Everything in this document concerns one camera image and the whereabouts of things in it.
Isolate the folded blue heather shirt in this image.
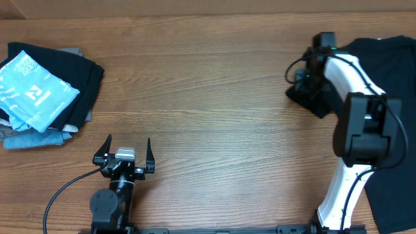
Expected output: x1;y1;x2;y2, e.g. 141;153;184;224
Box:
3;129;72;150

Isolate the folded black shirt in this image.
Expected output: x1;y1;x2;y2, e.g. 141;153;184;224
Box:
1;42;105;130

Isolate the folded white grey garment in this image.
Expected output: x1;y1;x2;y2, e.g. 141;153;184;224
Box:
1;119;72;142

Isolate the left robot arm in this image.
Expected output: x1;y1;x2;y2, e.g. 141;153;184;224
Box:
90;135;155;233

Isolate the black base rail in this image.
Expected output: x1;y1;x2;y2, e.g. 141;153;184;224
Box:
81;224;367;234

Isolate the black t-shirt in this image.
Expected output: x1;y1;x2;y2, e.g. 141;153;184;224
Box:
285;35;416;234

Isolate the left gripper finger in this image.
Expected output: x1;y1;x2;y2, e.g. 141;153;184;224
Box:
92;135;112;166
145;138;155;174

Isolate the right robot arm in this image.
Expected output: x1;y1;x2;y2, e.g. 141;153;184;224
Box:
278;32;406;233

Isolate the folded light blue printed shirt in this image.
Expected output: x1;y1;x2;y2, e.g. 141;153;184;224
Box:
1;51;79;133

